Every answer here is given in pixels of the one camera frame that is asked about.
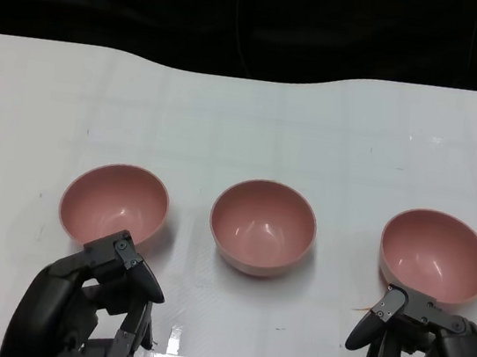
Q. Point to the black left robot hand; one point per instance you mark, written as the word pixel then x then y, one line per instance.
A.
pixel 47 302

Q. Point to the pink plastic bowl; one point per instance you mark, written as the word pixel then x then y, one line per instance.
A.
pixel 262 228
pixel 111 200
pixel 434 255

